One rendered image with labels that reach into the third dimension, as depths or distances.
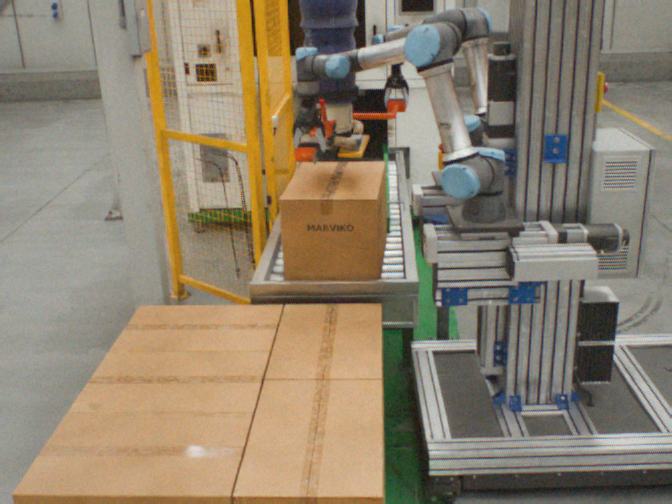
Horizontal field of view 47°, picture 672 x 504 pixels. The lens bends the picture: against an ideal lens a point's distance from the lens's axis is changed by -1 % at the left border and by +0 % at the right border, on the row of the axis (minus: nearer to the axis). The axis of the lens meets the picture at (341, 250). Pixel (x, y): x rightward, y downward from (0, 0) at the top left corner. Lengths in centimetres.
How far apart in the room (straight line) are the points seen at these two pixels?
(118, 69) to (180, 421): 193
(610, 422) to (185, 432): 157
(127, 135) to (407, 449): 197
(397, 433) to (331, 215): 95
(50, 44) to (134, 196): 875
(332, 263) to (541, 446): 109
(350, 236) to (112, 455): 134
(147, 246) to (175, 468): 195
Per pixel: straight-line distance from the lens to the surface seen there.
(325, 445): 228
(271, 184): 434
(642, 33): 1258
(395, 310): 320
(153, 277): 408
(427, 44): 234
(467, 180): 235
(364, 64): 267
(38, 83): 1258
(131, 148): 389
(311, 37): 320
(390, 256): 363
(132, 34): 374
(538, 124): 268
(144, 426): 247
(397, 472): 308
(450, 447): 282
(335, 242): 315
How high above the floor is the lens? 185
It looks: 21 degrees down
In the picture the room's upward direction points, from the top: 2 degrees counter-clockwise
